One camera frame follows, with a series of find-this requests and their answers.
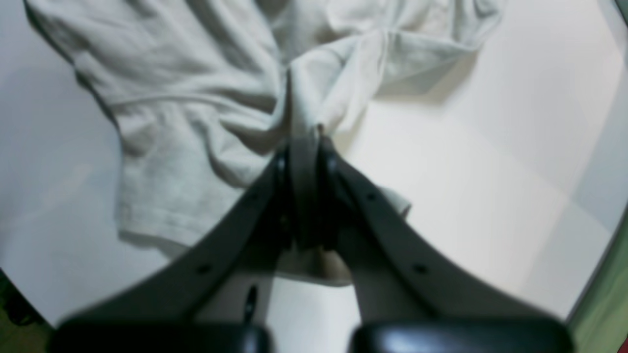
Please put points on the beige t-shirt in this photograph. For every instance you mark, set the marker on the beige t-shirt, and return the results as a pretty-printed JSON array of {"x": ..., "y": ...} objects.
[{"x": 202, "y": 91}]

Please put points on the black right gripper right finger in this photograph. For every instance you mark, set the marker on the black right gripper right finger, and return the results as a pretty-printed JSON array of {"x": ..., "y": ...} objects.
[{"x": 411, "y": 298}]

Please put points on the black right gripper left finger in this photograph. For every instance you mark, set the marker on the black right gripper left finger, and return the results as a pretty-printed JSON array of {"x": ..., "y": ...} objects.
[{"x": 212, "y": 299}]

